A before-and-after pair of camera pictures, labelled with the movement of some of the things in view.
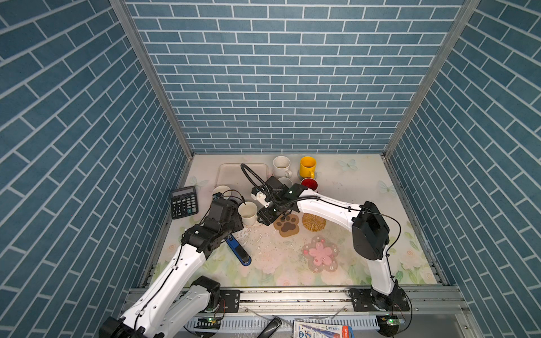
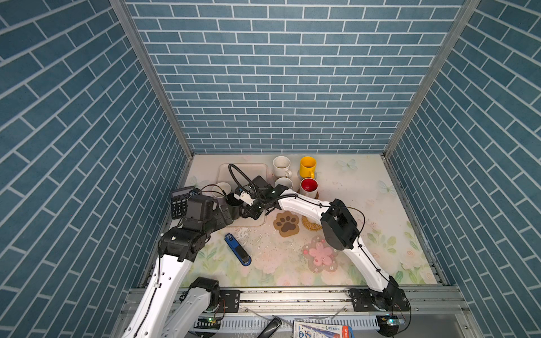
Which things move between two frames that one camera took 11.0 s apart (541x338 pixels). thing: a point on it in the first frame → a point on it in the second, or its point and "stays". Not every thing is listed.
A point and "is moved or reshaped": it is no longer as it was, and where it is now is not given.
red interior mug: x=310 y=183 stays
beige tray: x=258 y=171 is moved or reshaped
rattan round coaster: x=312 y=222 stays
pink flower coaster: x=321 y=255 stays
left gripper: x=237 y=218 → x=221 y=221
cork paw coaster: x=289 y=227 stays
